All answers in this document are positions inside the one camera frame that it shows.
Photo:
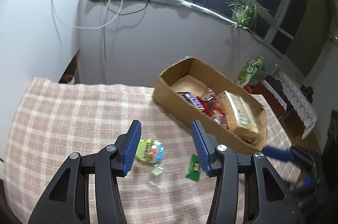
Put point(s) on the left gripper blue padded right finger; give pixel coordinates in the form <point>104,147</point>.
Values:
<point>205,149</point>

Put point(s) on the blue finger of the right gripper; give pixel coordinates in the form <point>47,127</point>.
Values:
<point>278,154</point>

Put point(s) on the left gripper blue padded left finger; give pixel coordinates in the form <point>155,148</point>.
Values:
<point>127,145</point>

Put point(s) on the green egg-shaped snack pack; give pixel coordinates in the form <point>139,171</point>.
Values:
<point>150,151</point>

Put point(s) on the green square candy packet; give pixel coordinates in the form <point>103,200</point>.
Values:
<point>193,172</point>

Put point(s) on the red dates clear bag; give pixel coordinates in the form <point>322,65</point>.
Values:
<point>212,102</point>

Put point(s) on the small pale green candy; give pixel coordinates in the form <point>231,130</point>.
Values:
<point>156,176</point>

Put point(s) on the bread loaf package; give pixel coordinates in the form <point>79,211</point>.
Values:
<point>241,116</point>

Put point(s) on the large Snickers bar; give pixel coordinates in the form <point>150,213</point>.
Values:
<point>192,99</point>

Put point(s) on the brown cardboard box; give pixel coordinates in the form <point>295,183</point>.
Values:
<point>193,90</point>

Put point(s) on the white lace cloth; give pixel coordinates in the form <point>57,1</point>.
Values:
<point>299,102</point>

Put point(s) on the red box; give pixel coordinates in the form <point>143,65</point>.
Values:
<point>275,101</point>

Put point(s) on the green drink carton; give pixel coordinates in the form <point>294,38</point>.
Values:
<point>249,70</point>

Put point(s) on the pink plaid tablecloth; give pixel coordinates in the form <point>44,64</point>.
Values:
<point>53,120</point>

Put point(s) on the potted spider plant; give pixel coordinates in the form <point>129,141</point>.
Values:
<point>244,14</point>

